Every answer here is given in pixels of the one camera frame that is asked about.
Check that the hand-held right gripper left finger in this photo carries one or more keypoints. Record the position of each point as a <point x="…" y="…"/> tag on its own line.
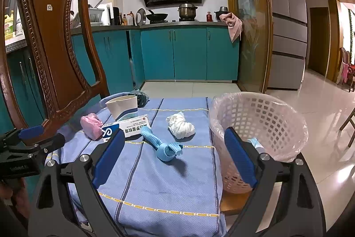
<point x="109" y="159"/>

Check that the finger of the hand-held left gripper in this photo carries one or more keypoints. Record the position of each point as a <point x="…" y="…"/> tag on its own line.
<point x="32" y="131"/>
<point x="52" y="142"/>

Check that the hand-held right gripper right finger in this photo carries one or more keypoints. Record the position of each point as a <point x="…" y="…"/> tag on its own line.
<point x="238" y="159"/>

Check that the light blue face mask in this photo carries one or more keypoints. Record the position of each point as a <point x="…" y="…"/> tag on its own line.
<point x="256" y="144"/>

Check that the white plastic basket with liner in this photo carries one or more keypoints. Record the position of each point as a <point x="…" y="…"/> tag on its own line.
<point x="277" y="120"/>

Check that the blue and white medicine box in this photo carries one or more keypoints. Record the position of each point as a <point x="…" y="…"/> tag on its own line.
<point x="130" y="128"/>

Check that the crumpled pink tissue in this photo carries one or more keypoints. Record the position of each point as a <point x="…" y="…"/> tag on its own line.
<point x="91" y="126"/>

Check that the white paper cup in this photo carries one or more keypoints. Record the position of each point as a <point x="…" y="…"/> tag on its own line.
<point x="122" y="108"/>

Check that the knotted light blue cloth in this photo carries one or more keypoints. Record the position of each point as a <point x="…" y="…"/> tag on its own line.
<point x="166" y="152"/>

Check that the blue striped tablecloth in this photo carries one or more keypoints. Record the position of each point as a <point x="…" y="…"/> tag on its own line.
<point x="166" y="184"/>

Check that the crumpled white cloth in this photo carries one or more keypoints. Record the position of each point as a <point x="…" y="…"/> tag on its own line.
<point x="181" y="127"/>

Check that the black plastic bag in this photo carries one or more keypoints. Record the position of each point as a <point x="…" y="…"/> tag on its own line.
<point x="141" y="98"/>

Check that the carved wooden chair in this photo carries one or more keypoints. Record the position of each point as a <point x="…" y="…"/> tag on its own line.
<point x="55" y="59"/>

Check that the yellow detergent bottle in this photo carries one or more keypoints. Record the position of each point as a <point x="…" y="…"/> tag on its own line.
<point x="9" y="26"/>

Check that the dark wooden stool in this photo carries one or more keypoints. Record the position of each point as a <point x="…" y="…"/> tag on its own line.
<point x="349" y="126"/>

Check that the teal lower kitchen cabinets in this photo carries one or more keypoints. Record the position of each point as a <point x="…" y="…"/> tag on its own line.
<point x="188" y="53"/>

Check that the white dish rack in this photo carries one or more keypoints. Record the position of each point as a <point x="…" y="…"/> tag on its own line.
<point x="94" y="17"/>

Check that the pink towel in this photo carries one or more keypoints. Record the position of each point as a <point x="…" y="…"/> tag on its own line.
<point x="234" y="26"/>

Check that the silver refrigerator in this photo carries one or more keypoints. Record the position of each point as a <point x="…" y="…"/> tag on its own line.
<point x="288" y="31"/>

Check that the pink covered chair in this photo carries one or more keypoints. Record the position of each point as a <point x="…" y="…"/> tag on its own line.
<point x="345" y="71"/>

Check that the white kitchen appliance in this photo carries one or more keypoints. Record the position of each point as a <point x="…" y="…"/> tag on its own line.
<point x="108" y="15"/>

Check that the black kitchen appliance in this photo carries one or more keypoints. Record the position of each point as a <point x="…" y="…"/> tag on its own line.
<point x="116" y="17"/>

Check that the red bottle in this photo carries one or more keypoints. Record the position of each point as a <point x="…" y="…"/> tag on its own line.
<point x="208" y="16"/>

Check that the round pot lid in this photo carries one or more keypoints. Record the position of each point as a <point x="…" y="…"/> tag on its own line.
<point x="140" y="17"/>

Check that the dark small pot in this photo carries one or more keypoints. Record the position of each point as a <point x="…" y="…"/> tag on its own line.
<point x="221" y="14"/>

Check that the black wok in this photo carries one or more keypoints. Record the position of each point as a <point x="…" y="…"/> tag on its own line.
<point x="157" y="16"/>

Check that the steel cooking pot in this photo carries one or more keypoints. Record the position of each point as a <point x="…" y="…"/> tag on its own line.
<point x="188" y="12"/>

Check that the glass door with wooden frame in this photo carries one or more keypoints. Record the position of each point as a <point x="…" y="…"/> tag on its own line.
<point x="249" y="17"/>

